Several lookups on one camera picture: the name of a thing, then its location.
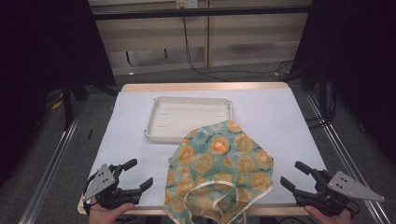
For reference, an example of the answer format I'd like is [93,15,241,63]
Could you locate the black wall cable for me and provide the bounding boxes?
[181,17,295,82]

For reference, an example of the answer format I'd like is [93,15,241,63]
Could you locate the white wall socket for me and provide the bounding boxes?
[176,0,199,9]

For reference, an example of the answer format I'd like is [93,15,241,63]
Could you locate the black floor cables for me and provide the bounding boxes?
[306,88,338,130]

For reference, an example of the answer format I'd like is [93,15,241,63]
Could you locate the black metal stand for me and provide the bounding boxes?
[60,74,120,130]

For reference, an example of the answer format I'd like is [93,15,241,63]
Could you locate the white table cover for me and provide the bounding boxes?
[78,88,342,208]

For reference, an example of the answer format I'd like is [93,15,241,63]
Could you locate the person's left hand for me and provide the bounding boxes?
[88,199,135,224]

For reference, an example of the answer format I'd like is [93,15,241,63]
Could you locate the left hand-held gripper cable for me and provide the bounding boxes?
[81,174,98,217]

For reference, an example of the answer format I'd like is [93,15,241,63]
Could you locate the wooden table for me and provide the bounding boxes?
[77,81,340,217]

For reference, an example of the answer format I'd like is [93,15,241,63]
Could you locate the metal floor rail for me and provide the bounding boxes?
[304,92,391,224]
[18,115,82,224]

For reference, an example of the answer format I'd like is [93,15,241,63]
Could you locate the orange-slice print fabric bag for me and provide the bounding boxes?
[163,119,275,224]

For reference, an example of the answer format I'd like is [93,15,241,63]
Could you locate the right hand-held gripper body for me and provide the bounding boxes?
[298,169,386,217]

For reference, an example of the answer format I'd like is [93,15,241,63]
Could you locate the black curtain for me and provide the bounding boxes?
[0,0,117,188]
[292,0,396,162]

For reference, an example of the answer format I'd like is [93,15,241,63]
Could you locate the person's right hand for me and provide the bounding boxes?
[304,204,353,224]

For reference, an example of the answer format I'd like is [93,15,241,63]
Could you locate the white plastic tray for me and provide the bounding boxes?
[144,96,233,145]

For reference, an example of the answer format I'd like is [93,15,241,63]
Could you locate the black horizontal bar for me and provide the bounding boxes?
[92,5,312,21]

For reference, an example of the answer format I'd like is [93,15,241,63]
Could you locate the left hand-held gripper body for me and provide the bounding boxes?
[81,163,143,210]

